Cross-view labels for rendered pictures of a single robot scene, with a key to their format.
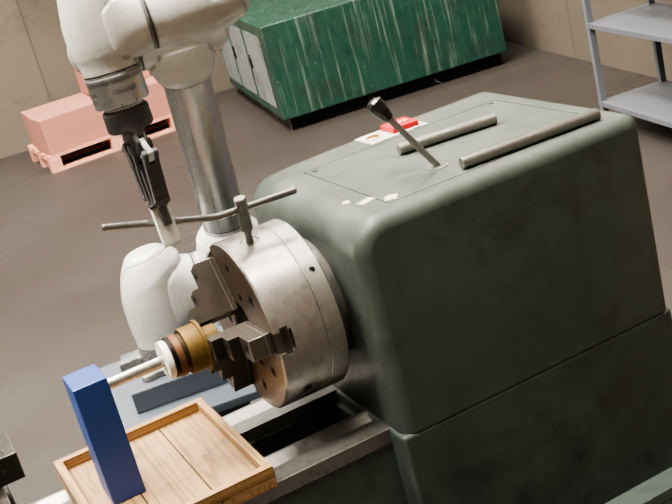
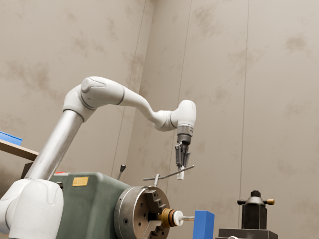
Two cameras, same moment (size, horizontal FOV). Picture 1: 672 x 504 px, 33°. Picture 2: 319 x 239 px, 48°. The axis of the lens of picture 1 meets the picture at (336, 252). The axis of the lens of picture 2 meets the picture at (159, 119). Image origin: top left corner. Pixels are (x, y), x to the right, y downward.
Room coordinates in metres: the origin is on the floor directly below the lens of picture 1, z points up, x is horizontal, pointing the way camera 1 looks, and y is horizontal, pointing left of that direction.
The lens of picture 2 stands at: (2.83, 1.78, 0.79)
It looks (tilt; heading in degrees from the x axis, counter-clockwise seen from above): 24 degrees up; 241
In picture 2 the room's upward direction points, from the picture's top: 9 degrees clockwise
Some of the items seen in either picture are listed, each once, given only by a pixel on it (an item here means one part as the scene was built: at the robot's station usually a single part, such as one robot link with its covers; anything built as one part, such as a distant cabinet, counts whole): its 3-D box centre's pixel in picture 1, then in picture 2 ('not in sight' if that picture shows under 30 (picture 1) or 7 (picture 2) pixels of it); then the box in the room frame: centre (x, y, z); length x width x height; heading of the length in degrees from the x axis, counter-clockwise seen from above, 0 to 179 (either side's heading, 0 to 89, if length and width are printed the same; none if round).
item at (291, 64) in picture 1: (348, 32); not in sight; (8.87, -0.53, 0.37); 1.95 x 1.73 x 0.75; 11
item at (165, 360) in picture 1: (135, 372); (188, 218); (1.81, 0.38, 1.08); 0.13 x 0.07 x 0.07; 112
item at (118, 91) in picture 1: (118, 89); (184, 132); (1.81, 0.26, 1.55); 0.09 x 0.09 x 0.06
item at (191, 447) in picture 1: (160, 473); not in sight; (1.81, 0.40, 0.89); 0.36 x 0.30 x 0.04; 22
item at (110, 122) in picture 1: (133, 133); (183, 144); (1.81, 0.26, 1.48); 0.08 x 0.07 x 0.09; 22
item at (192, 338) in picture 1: (193, 348); (169, 217); (1.85, 0.28, 1.08); 0.09 x 0.09 x 0.09; 22
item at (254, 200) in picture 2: not in sight; (255, 202); (1.76, 0.74, 1.14); 0.08 x 0.08 x 0.03
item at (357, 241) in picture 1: (452, 243); (87, 218); (2.08, -0.22, 1.06); 0.59 x 0.48 x 0.39; 112
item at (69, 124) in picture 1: (94, 103); not in sight; (8.96, 1.52, 0.33); 1.19 x 0.90 x 0.67; 101
